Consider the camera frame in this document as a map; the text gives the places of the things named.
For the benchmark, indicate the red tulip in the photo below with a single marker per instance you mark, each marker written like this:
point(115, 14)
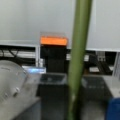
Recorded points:
point(80, 33)

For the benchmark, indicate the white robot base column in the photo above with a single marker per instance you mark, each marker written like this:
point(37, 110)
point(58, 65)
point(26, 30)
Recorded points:
point(12, 78)

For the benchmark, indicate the orange block on rail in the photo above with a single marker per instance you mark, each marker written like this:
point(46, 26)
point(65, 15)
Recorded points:
point(53, 40)

